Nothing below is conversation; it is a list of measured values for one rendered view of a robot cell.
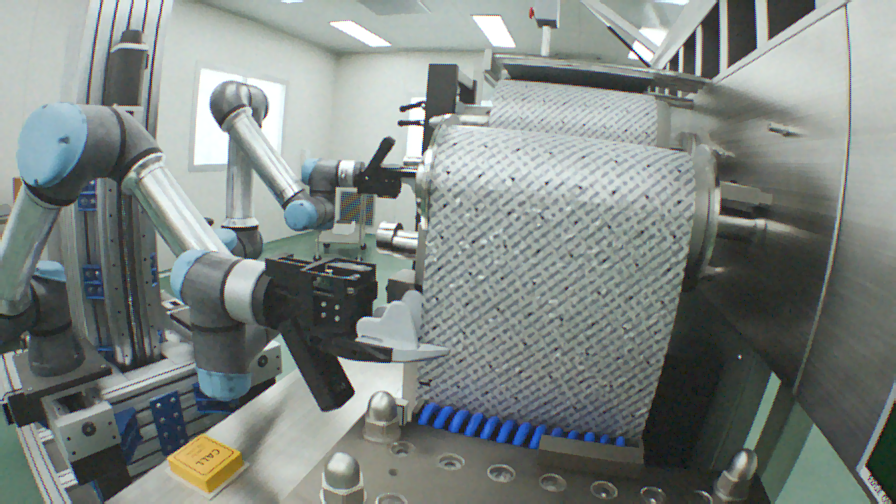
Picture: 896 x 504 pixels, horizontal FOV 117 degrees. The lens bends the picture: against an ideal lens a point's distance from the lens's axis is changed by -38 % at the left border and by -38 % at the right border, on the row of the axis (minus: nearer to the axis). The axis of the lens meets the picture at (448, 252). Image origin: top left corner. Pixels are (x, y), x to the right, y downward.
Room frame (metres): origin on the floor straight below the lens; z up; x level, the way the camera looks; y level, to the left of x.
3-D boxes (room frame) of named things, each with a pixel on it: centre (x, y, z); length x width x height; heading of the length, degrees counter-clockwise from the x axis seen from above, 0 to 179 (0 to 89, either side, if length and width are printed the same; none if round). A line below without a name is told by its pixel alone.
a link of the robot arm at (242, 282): (0.46, 0.21, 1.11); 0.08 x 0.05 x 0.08; 165
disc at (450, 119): (0.46, 0.01, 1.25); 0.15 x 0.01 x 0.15; 165
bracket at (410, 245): (0.51, 0.03, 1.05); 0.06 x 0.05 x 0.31; 75
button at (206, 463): (0.37, 0.27, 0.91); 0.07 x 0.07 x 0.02; 75
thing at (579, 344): (0.37, -0.09, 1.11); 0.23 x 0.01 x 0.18; 75
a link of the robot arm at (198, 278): (0.48, 0.29, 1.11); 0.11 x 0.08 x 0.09; 75
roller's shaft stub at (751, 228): (0.39, -0.28, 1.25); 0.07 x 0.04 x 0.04; 75
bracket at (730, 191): (0.38, -0.28, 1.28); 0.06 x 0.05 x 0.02; 75
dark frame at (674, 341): (0.46, -0.16, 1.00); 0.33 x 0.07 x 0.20; 75
